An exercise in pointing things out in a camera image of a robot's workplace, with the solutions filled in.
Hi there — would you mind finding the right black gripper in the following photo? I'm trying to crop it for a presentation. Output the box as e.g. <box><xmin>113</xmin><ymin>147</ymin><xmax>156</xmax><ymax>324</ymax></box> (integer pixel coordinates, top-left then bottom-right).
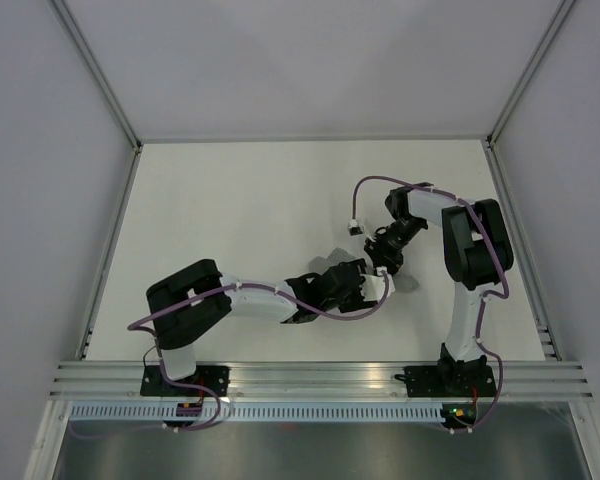
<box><xmin>363</xmin><ymin>216</ymin><xmax>426</xmax><ymax>276</ymax></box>

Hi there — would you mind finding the grey cloth napkin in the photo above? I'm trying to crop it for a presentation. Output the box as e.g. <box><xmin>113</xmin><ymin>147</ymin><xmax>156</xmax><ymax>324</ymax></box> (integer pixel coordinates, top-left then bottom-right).
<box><xmin>308</xmin><ymin>248</ymin><xmax>421</xmax><ymax>294</ymax></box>

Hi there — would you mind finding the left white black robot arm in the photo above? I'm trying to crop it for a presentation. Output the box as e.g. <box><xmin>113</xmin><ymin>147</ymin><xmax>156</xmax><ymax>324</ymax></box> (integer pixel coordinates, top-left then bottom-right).
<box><xmin>146</xmin><ymin>259</ymin><xmax>382</xmax><ymax>396</ymax></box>

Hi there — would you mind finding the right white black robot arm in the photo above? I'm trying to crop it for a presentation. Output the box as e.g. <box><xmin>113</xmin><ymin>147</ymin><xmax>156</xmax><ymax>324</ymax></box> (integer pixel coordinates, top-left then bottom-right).
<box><xmin>364</xmin><ymin>183</ymin><xmax>514</xmax><ymax>398</ymax></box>

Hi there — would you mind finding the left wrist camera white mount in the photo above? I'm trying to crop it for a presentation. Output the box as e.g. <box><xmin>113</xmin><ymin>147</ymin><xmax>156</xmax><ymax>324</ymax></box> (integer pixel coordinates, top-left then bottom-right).
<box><xmin>360</xmin><ymin>267</ymin><xmax>395</xmax><ymax>303</ymax></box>

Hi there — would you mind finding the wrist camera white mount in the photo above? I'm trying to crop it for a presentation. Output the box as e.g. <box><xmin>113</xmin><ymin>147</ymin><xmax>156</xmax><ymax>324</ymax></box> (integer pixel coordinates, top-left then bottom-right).
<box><xmin>360</xmin><ymin>267</ymin><xmax>395</xmax><ymax>303</ymax></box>
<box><xmin>347</xmin><ymin>219</ymin><xmax>367</xmax><ymax>236</ymax></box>

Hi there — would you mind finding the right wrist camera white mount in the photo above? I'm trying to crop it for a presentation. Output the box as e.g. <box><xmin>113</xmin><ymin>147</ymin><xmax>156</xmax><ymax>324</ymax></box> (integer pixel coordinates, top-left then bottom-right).
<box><xmin>347</xmin><ymin>219</ymin><xmax>367</xmax><ymax>236</ymax></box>

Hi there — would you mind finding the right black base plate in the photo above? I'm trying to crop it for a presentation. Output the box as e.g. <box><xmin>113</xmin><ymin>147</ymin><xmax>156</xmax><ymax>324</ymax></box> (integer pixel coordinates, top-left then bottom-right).
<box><xmin>394</xmin><ymin>365</ymin><xmax>497</xmax><ymax>399</ymax></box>

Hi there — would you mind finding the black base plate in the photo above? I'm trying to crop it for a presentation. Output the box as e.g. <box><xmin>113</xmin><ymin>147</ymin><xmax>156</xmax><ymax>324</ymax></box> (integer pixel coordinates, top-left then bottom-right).
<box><xmin>394</xmin><ymin>365</ymin><xmax>497</xmax><ymax>399</ymax></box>
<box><xmin>140</xmin><ymin>365</ymin><xmax>229</xmax><ymax>398</ymax></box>

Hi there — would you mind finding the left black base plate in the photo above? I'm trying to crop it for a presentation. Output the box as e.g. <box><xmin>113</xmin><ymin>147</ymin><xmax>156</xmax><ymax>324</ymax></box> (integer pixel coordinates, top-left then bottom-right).
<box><xmin>140</xmin><ymin>365</ymin><xmax>229</xmax><ymax>398</ymax></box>

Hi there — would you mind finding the aluminium mounting rail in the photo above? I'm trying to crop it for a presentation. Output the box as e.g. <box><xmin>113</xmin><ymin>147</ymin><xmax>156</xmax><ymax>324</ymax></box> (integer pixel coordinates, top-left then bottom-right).
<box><xmin>49</xmin><ymin>361</ymin><xmax>594</xmax><ymax>402</ymax></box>

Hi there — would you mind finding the white slotted cable duct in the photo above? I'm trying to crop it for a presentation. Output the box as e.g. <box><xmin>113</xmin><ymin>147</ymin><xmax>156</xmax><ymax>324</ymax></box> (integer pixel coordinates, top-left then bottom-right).
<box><xmin>69</xmin><ymin>401</ymin><xmax>444</xmax><ymax>423</ymax></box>

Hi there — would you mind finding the right aluminium frame post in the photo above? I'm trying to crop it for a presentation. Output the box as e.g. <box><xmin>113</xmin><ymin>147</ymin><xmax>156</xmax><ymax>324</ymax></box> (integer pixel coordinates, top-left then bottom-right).
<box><xmin>484</xmin><ymin>0</ymin><xmax>581</xmax><ymax>146</ymax></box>

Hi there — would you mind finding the aluminium frame post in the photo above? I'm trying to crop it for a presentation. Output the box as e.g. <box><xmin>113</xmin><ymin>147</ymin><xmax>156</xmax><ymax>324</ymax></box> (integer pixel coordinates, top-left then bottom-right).
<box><xmin>47</xmin><ymin>0</ymin><xmax>144</xmax><ymax>151</ymax></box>
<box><xmin>484</xmin><ymin>0</ymin><xmax>581</xmax><ymax>146</ymax></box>

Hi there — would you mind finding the left aluminium frame post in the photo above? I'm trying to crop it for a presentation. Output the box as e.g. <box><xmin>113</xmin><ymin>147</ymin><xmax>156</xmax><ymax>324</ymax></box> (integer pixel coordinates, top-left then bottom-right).
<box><xmin>47</xmin><ymin>0</ymin><xmax>144</xmax><ymax>151</ymax></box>

